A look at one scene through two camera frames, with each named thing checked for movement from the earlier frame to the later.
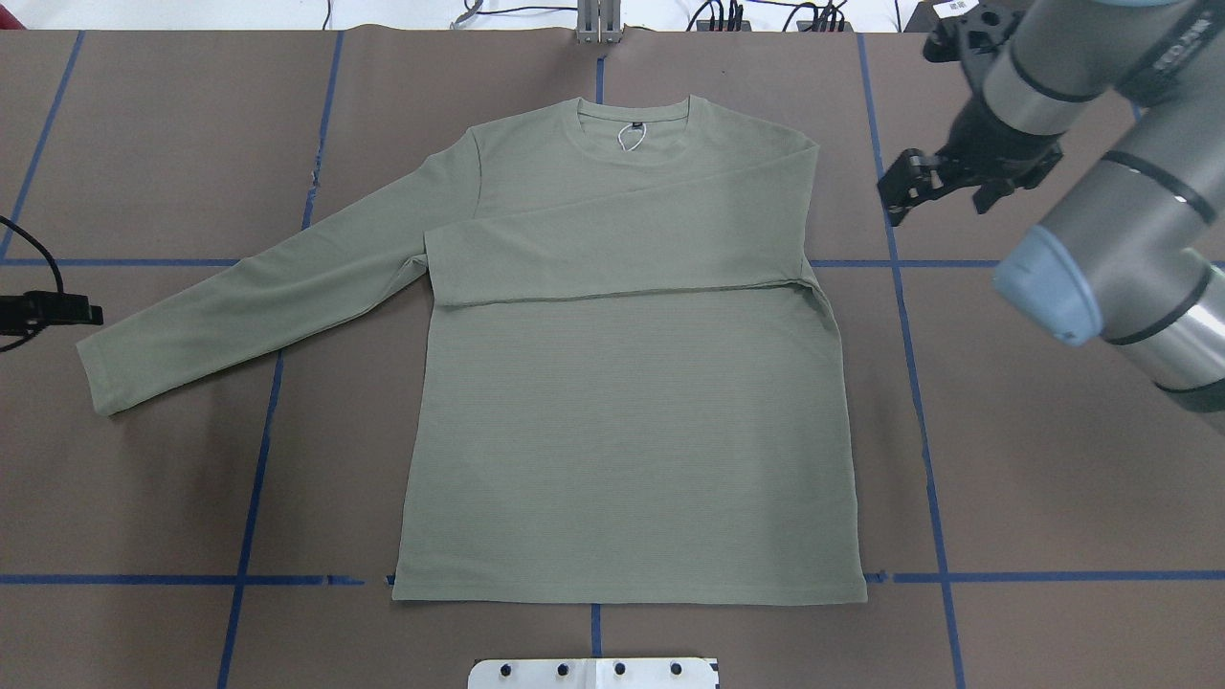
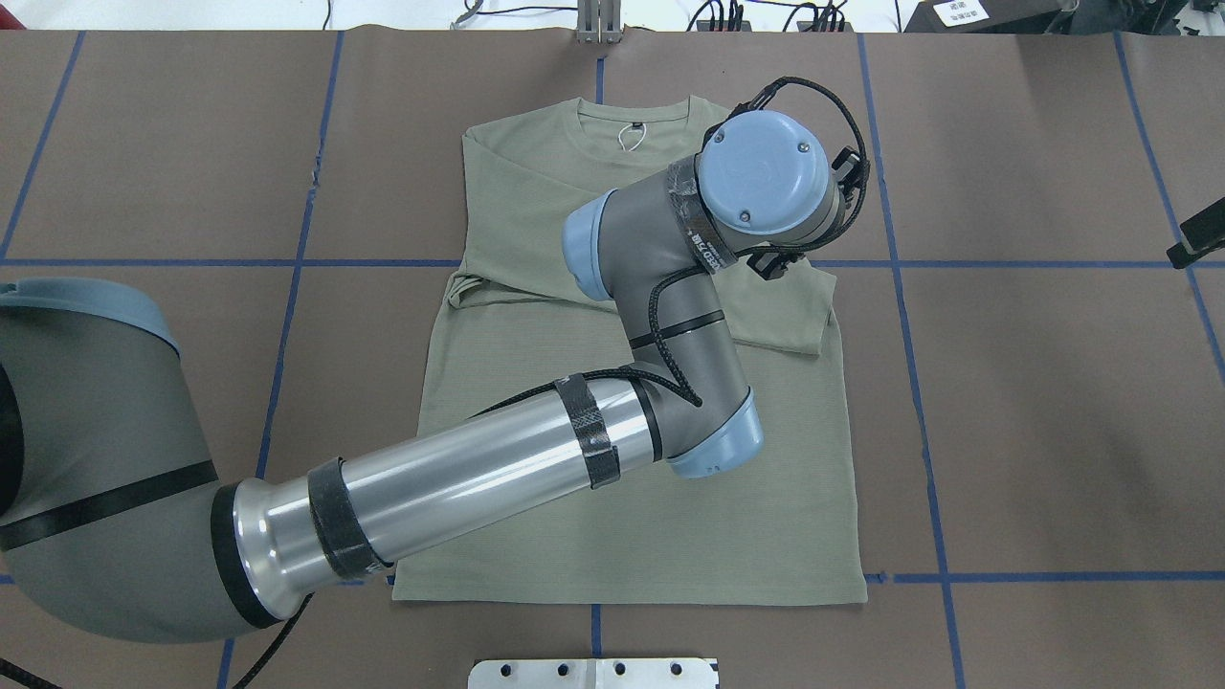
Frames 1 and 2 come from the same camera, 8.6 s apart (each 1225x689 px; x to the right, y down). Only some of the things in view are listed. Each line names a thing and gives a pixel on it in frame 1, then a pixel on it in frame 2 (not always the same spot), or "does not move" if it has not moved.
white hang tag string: (634, 124) does not move
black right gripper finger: (898, 212) -> (1201, 233)
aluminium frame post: (599, 21) does not move
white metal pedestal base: (650, 673) does not move
